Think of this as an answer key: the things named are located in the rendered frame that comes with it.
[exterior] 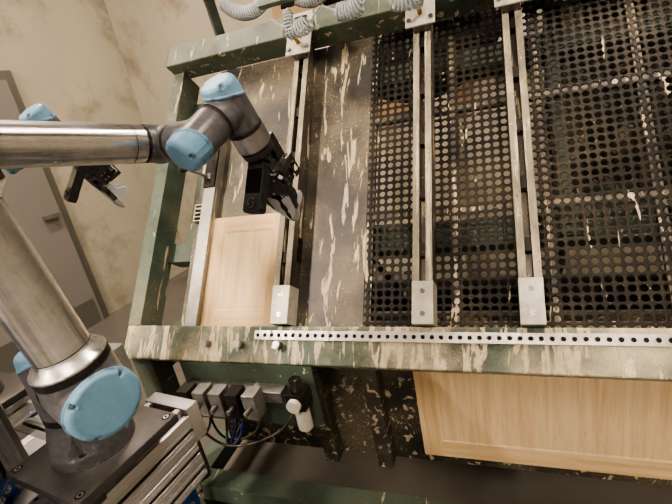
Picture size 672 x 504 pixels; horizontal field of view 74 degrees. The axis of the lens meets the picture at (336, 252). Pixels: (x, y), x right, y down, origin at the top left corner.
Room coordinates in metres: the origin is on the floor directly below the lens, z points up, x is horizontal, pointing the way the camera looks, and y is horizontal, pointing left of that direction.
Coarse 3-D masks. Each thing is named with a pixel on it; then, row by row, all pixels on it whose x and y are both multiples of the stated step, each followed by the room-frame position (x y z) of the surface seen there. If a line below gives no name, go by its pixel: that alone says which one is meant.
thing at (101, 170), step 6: (90, 168) 1.37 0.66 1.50; (96, 168) 1.38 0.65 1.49; (102, 168) 1.38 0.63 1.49; (108, 168) 1.40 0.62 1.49; (90, 174) 1.36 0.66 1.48; (96, 174) 1.36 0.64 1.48; (102, 174) 1.39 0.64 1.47; (108, 174) 1.40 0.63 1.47; (114, 174) 1.40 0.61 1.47; (90, 180) 1.36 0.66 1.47; (96, 180) 1.37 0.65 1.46; (102, 180) 1.38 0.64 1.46; (108, 180) 1.40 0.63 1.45; (96, 186) 1.36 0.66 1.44
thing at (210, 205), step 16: (224, 144) 1.86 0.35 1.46; (224, 160) 1.83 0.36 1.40; (208, 192) 1.73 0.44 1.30; (208, 208) 1.69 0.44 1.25; (208, 224) 1.65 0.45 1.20; (208, 240) 1.61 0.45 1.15; (208, 256) 1.59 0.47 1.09; (192, 272) 1.56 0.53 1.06; (192, 288) 1.52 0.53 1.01; (192, 304) 1.48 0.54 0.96; (192, 320) 1.44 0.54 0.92
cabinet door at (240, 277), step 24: (240, 216) 1.63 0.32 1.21; (264, 216) 1.59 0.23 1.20; (216, 240) 1.62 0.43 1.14; (240, 240) 1.58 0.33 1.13; (264, 240) 1.54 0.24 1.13; (216, 264) 1.56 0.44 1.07; (240, 264) 1.52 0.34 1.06; (264, 264) 1.48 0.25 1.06; (216, 288) 1.50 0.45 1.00; (240, 288) 1.47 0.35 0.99; (264, 288) 1.43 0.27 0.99; (216, 312) 1.45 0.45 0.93; (240, 312) 1.41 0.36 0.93; (264, 312) 1.37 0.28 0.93
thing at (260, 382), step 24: (192, 384) 1.29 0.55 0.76; (216, 384) 1.26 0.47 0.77; (240, 384) 1.27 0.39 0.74; (264, 384) 1.24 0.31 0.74; (288, 384) 1.22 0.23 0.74; (312, 384) 1.19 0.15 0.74; (216, 408) 1.19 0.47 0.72; (240, 408) 1.18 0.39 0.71; (264, 408) 1.19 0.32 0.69; (288, 408) 1.13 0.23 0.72; (312, 408) 1.20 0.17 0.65; (240, 432) 1.19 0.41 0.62
